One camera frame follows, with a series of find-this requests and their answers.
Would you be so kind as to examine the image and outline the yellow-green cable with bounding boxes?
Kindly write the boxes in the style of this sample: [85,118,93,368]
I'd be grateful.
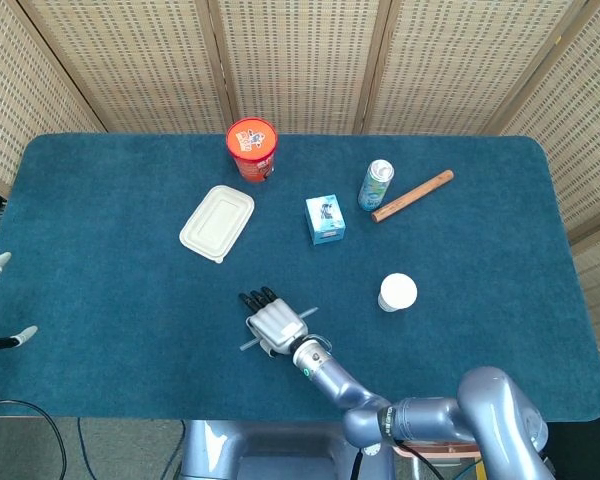
[457,452,487,480]

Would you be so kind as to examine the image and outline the black floor cable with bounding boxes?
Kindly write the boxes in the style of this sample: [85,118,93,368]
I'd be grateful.
[0,398,69,480]
[160,419,187,480]

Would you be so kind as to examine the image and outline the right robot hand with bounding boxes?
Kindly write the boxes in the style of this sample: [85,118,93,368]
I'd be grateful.
[238,286,310,358]

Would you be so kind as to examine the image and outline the blue-grey robot torso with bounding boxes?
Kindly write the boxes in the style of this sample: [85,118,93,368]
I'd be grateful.
[179,419,396,480]

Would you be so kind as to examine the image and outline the light blue cardboard box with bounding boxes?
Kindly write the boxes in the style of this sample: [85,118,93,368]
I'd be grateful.
[304,193,347,246]

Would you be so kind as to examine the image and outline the white paper cup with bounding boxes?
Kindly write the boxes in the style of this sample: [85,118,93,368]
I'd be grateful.
[377,272,419,313]

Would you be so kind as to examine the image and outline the wooden rolling pin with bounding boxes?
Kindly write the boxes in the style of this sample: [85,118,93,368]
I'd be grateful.
[371,169,455,224]

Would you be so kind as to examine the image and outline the blue floor cable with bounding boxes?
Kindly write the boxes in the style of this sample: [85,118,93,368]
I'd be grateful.
[76,417,100,480]

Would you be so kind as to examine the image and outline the blue fabric tablecloth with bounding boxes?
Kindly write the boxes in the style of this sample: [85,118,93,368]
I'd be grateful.
[0,132,600,421]

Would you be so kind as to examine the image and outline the orange instant noodle cup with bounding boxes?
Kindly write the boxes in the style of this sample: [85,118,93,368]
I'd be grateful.
[225,116,280,184]

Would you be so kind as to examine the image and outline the tall drink can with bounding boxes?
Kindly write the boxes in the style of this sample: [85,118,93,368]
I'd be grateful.
[357,158,395,213]

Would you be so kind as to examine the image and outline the thin grey stick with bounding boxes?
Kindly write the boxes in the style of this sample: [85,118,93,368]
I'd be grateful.
[238,306,320,352]

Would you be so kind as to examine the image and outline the white rectangular food container lid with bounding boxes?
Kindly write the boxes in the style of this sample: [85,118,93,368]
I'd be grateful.
[178,184,256,265]

